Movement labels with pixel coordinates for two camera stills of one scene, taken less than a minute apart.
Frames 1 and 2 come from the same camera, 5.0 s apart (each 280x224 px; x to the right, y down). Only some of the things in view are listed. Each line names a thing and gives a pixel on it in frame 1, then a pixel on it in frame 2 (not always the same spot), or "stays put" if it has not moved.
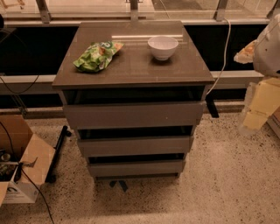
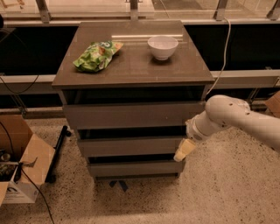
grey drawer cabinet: x=133 y=91 stays put
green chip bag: x=97 y=55 stays put
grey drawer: x=135 y=146 stays put
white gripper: x=268 y=53 to x=192 y=131
